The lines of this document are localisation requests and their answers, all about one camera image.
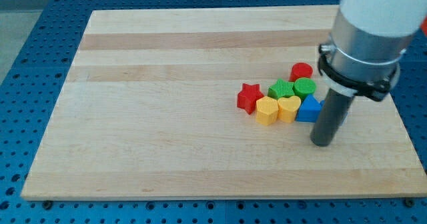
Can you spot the green star block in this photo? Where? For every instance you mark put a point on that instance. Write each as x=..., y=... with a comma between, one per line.
x=281, y=89

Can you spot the light wooden board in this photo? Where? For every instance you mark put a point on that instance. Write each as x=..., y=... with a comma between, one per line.
x=148, y=112

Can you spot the blue triangle block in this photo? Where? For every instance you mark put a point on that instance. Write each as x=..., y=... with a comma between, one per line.
x=309, y=110

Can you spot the red star block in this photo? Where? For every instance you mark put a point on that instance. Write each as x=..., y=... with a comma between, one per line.
x=247, y=97

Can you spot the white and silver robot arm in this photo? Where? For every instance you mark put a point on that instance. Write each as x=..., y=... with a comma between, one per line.
x=368, y=39

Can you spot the yellow heart block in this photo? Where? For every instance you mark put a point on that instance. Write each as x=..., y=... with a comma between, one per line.
x=288, y=108

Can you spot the green cylinder block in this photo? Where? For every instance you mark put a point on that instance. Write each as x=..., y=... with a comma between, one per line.
x=303, y=87

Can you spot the red cylinder block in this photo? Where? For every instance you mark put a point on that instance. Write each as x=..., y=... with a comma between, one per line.
x=300, y=70

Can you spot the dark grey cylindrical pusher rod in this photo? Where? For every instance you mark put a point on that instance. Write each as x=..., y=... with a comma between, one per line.
x=332, y=115

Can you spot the yellow hexagon block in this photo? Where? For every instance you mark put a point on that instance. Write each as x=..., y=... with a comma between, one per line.
x=266, y=110

